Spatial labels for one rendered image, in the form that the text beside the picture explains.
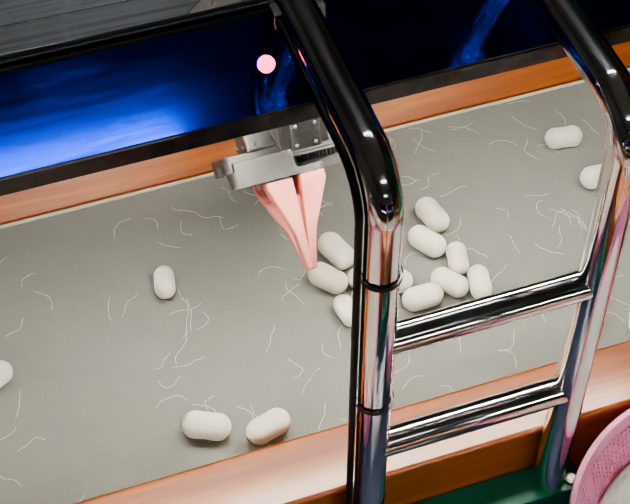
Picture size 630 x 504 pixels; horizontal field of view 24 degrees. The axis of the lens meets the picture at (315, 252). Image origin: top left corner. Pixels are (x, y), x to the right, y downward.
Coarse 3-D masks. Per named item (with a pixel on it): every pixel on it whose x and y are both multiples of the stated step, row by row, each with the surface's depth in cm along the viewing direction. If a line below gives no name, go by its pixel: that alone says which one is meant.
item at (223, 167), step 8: (328, 136) 111; (328, 144) 111; (248, 152) 109; (256, 152) 110; (264, 152) 110; (272, 152) 110; (296, 152) 111; (304, 152) 111; (312, 152) 112; (224, 160) 109; (232, 160) 109; (240, 160) 109; (296, 160) 113; (216, 168) 113; (224, 168) 109; (232, 168) 109; (216, 176) 114
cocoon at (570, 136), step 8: (552, 128) 131; (560, 128) 131; (568, 128) 131; (576, 128) 131; (552, 136) 130; (560, 136) 130; (568, 136) 130; (576, 136) 130; (552, 144) 130; (560, 144) 130; (568, 144) 131; (576, 144) 131
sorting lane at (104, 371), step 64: (448, 128) 133; (512, 128) 133; (192, 192) 128; (448, 192) 128; (512, 192) 128; (576, 192) 128; (0, 256) 124; (64, 256) 124; (128, 256) 124; (192, 256) 124; (256, 256) 124; (320, 256) 124; (512, 256) 124; (576, 256) 124; (0, 320) 119; (64, 320) 119; (128, 320) 119; (192, 320) 119; (256, 320) 119; (320, 320) 119; (64, 384) 115; (128, 384) 115; (192, 384) 115; (256, 384) 115; (320, 384) 115; (448, 384) 115; (0, 448) 112; (64, 448) 112; (128, 448) 112; (192, 448) 112; (256, 448) 112
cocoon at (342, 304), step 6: (342, 294) 119; (336, 300) 119; (342, 300) 118; (348, 300) 118; (336, 306) 118; (342, 306) 118; (348, 306) 118; (336, 312) 119; (342, 312) 118; (348, 312) 118; (342, 318) 118; (348, 318) 118; (348, 324) 118
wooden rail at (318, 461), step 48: (480, 384) 112; (624, 384) 112; (336, 432) 109; (480, 432) 109; (528, 432) 110; (576, 432) 112; (192, 480) 107; (240, 480) 107; (288, 480) 107; (336, 480) 107; (432, 480) 110; (480, 480) 113
